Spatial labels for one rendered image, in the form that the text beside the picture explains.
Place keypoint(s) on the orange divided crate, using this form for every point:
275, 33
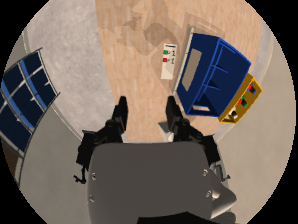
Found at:
249, 98

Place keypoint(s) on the blue crate with dividers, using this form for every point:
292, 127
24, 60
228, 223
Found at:
199, 66

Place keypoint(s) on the white paper strip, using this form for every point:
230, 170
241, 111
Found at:
169, 55

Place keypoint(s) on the blue bottle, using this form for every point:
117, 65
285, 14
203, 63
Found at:
252, 90

